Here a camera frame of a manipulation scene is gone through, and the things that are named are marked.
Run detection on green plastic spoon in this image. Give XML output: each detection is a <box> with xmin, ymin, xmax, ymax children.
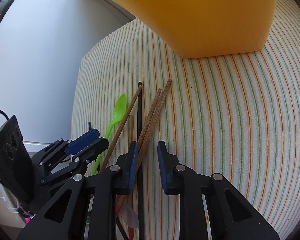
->
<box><xmin>91</xmin><ymin>93</ymin><xmax>128</xmax><ymax>176</ymax></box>

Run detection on clear plastic spoon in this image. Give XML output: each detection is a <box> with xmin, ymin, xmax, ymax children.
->
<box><xmin>116</xmin><ymin>203</ymin><xmax>139</xmax><ymax>229</ymax></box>

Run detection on yellow plastic container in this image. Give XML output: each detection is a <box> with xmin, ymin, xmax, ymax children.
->
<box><xmin>112</xmin><ymin>0</ymin><xmax>276</xmax><ymax>58</ymax></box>

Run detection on pink cloth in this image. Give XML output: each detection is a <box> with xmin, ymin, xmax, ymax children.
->
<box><xmin>25</xmin><ymin>217</ymin><xmax>32</xmax><ymax>224</ymax></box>

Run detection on striped cloth mat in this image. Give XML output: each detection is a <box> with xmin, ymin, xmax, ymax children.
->
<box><xmin>71</xmin><ymin>0</ymin><xmax>300</xmax><ymax>239</ymax></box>

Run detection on black camera box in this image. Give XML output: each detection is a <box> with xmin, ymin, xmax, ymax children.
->
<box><xmin>0</xmin><ymin>110</ymin><xmax>36</xmax><ymax>217</ymax></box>

